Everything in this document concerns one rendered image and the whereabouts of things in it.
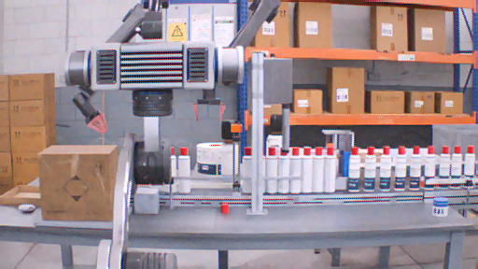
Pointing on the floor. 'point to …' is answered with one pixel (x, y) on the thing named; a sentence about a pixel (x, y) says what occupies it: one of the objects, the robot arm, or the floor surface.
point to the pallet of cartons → (24, 125)
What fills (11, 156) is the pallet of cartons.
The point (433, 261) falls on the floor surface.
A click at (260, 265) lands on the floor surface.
